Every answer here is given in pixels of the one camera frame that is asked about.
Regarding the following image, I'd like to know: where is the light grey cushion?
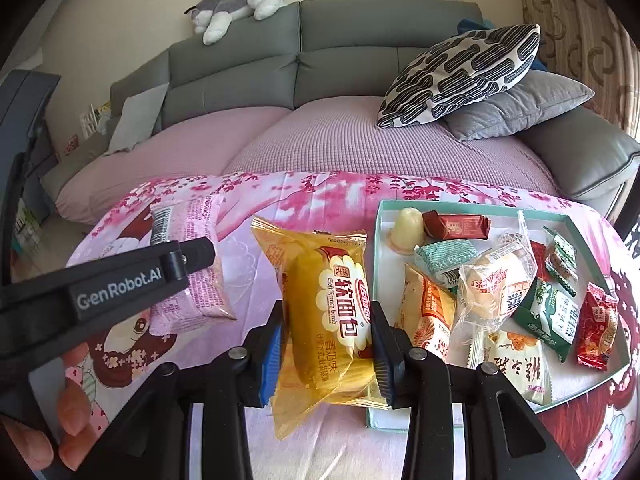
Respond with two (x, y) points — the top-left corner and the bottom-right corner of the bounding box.
(107, 82), (169, 155)

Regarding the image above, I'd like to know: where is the yellow soft bread packet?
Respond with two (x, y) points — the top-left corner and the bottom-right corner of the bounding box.
(250, 217), (386, 440)

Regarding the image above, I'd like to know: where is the pink cartoon girl tablecloth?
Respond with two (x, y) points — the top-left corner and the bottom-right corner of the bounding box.
(60, 172), (639, 479)

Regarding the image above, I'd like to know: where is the white tray with teal rim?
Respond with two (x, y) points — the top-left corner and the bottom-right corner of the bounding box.
(371, 200), (632, 412)

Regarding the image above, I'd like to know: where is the red white milk biscuit packet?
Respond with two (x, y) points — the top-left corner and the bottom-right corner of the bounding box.
(468, 330), (552, 406)

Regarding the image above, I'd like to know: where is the pale yellow jelly cup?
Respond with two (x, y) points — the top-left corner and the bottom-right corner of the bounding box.
(387, 207), (424, 255)

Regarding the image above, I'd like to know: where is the left hand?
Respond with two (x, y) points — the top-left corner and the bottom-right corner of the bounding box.
(1, 342), (98, 476)

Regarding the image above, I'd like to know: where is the small green clear snack packet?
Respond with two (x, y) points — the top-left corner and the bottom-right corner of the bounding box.
(544, 226), (578, 298)

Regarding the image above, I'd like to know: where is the red peanut snack packet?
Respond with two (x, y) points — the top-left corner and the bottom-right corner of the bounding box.
(576, 283), (618, 372)

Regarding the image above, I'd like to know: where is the orange white bread packet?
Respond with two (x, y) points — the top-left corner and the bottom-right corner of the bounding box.
(395, 263), (456, 361)

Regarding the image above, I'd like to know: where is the black white patterned pillow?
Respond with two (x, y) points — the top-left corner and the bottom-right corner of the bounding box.
(376, 24), (540, 129)

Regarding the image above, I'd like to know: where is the teal patterned snack packet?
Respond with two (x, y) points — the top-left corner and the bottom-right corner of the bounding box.
(413, 240), (477, 289)

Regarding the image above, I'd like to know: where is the dark red bar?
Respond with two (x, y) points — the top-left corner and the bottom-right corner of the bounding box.
(422, 210), (491, 240)

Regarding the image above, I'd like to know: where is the grey sofa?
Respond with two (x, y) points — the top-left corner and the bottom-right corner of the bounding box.
(39, 0), (640, 221)

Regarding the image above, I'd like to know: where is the clear round bread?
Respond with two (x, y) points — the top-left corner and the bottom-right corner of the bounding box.
(454, 210), (537, 352)

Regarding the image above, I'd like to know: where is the grey pillow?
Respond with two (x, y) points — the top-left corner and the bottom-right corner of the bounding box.
(442, 70), (596, 142)

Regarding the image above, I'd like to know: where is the grey white plush cat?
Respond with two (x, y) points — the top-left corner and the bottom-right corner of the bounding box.
(184, 0), (284, 46)

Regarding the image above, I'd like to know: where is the pink barcode snack packet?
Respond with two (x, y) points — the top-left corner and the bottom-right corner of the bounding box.
(150, 195), (235, 336)

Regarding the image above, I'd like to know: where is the pink checked sofa cover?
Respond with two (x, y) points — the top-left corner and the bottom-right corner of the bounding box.
(44, 96), (559, 224)

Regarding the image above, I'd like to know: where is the small red square packet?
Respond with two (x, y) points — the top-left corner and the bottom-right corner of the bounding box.
(530, 240), (550, 283)

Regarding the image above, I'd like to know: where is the beige patterned curtain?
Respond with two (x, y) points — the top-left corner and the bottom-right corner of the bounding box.
(522, 0), (639, 139)

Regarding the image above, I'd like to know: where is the green white biscuit packet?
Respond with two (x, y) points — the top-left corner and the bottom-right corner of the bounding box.
(512, 278), (579, 363)

